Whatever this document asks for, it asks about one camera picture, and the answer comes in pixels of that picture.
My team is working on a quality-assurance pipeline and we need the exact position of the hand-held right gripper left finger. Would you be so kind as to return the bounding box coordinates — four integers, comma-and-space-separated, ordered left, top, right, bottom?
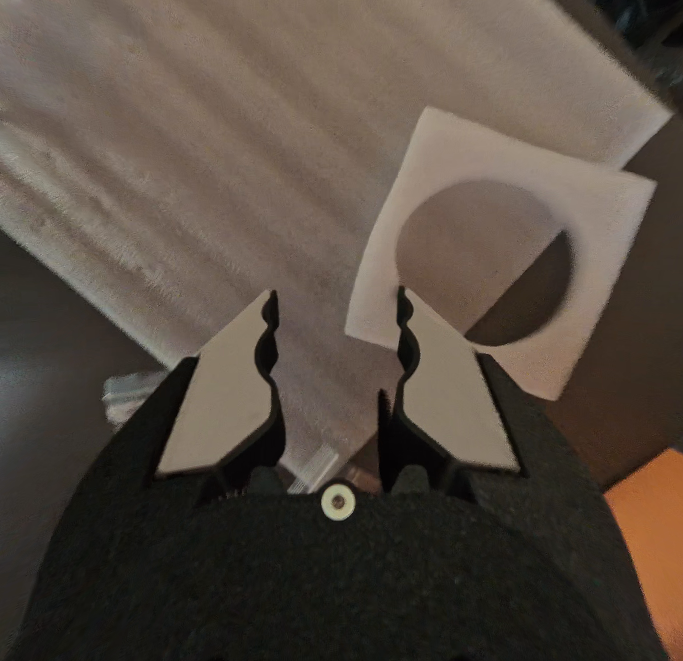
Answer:
155, 290, 286, 477

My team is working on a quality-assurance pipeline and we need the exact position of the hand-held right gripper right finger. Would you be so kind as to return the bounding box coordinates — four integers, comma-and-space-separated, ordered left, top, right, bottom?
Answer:
390, 286, 521, 477

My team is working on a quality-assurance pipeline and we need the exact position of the orange white cardboard box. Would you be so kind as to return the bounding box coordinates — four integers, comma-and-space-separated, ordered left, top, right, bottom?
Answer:
605, 447, 683, 661

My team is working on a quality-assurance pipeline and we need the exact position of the grey desk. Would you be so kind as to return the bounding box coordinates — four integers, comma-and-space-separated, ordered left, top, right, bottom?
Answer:
0, 0, 683, 566

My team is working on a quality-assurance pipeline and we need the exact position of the white foam cutout block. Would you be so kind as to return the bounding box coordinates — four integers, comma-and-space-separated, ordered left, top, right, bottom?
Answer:
344, 106, 658, 403

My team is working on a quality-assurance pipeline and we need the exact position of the white foam sheet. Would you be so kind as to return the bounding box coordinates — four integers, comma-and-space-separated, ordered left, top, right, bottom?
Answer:
0, 0, 674, 475

